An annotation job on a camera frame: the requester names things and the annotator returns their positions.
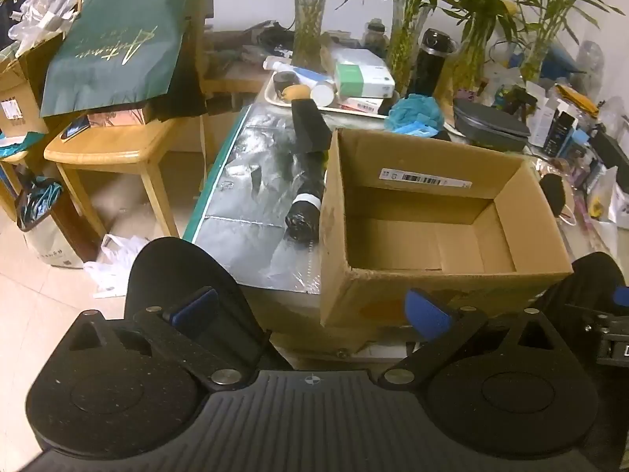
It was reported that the clear plastic bottle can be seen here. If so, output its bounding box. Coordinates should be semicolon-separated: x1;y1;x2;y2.
579;39;606;84

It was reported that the green and white tissue box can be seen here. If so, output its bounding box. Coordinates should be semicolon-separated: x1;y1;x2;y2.
334;61;397;100

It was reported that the brown cardboard box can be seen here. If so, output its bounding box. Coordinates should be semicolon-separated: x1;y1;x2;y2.
319;128;575;328

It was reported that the dark phone with blue screen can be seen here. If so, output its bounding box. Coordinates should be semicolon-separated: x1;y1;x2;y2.
60;117;93;141

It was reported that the pink and white flat box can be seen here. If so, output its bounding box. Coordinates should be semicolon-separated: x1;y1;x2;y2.
338;95;385;115

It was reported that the wooden side table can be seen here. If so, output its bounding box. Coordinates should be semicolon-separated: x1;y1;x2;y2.
43;108;197;239
0;145;31;224

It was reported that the white plastic bag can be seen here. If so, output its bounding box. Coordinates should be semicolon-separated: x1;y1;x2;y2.
83;233;151;300

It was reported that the teal bath loofah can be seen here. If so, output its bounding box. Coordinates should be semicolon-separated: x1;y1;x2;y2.
384;93;445;135

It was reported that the brown paper bag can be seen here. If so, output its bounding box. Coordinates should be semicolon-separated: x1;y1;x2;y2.
318;33;346;77

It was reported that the face mask with white straps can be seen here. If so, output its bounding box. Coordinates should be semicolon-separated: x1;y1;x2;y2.
539;173;579;228

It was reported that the white plastic tray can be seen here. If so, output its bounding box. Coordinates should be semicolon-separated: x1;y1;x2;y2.
259;70;401;119

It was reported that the green paper shopping bag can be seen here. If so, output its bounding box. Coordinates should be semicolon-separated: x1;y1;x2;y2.
39;0;197;119

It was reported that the white capped jar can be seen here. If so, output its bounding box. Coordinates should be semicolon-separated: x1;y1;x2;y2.
311;81;337;107

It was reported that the labelled cardboard box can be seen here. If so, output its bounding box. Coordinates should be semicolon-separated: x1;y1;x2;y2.
0;34;66;137

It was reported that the glass vase with lucky bamboo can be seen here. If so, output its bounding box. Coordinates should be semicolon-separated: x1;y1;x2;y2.
511;0;625;84
250;0;364;70
378;0;443;95
432;0;522;93

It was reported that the yellow and black packet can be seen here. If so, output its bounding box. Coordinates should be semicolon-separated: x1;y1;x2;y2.
554;83;601;120

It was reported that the rose gold box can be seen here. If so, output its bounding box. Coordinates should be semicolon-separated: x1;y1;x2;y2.
85;102;154;133

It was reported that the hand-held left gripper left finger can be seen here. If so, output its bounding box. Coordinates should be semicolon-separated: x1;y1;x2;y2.
66;286;259;393

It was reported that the clear packet with yellow print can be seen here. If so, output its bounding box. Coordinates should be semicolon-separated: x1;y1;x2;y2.
585;164;629;231

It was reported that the small black tripod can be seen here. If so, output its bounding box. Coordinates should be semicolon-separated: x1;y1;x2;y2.
506;86;539;120

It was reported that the wooden chair frame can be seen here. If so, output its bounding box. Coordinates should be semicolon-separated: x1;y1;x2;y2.
187;0;217;109

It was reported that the black garbage bag roll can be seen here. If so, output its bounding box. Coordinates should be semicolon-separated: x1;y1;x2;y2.
284;150;327;247

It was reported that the white plastic-wrapped pack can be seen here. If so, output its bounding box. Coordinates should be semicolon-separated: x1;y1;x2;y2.
339;48;385;66

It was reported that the black tape roll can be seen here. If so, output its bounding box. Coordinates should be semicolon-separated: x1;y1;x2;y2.
273;71;302;100

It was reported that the silver foil table mat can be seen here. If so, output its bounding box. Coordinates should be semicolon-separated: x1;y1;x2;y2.
183;102;345;297

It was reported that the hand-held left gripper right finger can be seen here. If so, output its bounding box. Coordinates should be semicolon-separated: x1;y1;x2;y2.
377;288;567;393

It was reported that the black device box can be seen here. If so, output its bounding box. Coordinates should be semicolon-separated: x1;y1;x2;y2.
589;129;629;184

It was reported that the low wooden table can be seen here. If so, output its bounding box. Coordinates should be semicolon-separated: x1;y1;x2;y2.
200;29;296;153

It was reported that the glass jar with dark lid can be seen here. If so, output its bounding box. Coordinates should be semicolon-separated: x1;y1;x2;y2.
362;18;388;55

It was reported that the black carton box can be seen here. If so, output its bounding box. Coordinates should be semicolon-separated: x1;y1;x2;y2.
542;109;579;157

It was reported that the black rounded object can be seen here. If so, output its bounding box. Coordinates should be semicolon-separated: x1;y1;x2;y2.
541;252;629;316

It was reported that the dark clutter pile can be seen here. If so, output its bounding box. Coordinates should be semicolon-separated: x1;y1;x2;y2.
209;20;296;67

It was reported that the white carton box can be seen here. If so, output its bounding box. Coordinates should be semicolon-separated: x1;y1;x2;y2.
530;81;561;148

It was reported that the grey zip case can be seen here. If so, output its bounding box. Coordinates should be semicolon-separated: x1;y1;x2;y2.
452;97;532;151

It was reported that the black thermos bottle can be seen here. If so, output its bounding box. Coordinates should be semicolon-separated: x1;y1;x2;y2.
408;28;457;100

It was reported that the white and blue tube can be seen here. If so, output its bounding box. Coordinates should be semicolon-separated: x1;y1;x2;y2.
263;56;331;85

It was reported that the black cloth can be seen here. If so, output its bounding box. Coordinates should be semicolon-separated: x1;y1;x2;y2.
156;20;210;121

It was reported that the beige oval sponge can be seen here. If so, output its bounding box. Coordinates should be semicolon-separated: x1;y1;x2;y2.
282;85;312;105

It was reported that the white bag with dark liner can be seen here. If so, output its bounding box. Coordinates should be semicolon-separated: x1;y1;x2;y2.
16;176;85;270

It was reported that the crumpled clear plastic wrap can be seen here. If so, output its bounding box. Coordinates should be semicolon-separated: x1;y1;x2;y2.
7;0;82;56

